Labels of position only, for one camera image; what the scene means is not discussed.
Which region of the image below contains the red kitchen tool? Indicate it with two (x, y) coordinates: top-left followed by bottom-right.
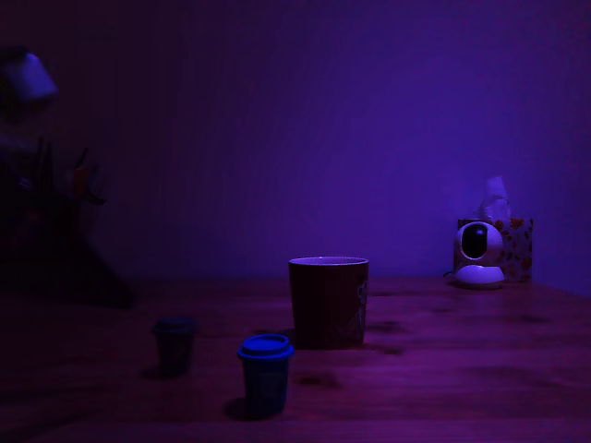
(72, 166), (90, 198)

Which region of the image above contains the blue coffee capsule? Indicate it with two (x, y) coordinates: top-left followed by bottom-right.
(237, 333), (296, 416)

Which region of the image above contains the red ceramic mug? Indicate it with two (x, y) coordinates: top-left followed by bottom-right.
(288, 256), (370, 351)

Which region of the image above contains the floral tissue box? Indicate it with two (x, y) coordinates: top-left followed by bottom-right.
(457, 218), (535, 283)

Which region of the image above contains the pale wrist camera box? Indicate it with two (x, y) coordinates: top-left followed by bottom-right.
(8, 51), (59, 101)

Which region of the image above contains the dark grey coffee capsule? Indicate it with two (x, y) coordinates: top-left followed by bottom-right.
(151, 317), (199, 377)

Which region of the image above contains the white tissue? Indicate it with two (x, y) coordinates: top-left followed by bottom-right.
(476, 174), (513, 222)

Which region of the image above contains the small white round camera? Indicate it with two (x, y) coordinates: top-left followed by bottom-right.
(452, 221), (507, 291)

